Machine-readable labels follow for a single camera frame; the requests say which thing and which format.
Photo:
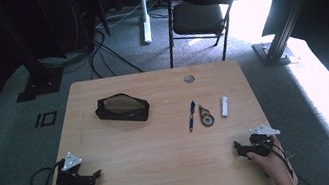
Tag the blue pen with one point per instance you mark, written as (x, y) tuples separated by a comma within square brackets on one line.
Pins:
[(191, 116)]

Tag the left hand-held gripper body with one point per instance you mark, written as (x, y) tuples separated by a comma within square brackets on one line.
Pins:
[(69, 176)]

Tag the black metal stand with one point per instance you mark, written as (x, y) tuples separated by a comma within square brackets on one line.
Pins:
[(38, 76)]

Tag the white desk frame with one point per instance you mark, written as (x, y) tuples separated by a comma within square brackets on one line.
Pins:
[(145, 1)]

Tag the person's right hand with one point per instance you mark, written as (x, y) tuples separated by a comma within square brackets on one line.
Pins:
[(272, 162)]

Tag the black equipment cabinet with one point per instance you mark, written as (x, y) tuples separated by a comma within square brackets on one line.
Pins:
[(78, 15)]

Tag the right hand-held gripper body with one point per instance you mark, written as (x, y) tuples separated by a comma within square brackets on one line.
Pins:
[(262, 143)]

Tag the black pencil case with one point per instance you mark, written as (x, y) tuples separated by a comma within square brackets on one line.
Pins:
[(122, 108)]

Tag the aluminium profile stand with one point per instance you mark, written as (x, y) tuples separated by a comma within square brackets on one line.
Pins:
[(279, 43)]

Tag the grey table grommet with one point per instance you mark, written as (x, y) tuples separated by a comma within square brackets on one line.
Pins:
[(189, 79)]

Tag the dark correction tape dispenser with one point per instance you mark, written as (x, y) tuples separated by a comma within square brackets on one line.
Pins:
[(206, 116)]

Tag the white eraser stick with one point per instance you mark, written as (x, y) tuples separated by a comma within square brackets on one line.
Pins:
[(224, 106)]

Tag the black folding chair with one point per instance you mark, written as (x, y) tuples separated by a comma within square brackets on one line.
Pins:
[(198, 15)]

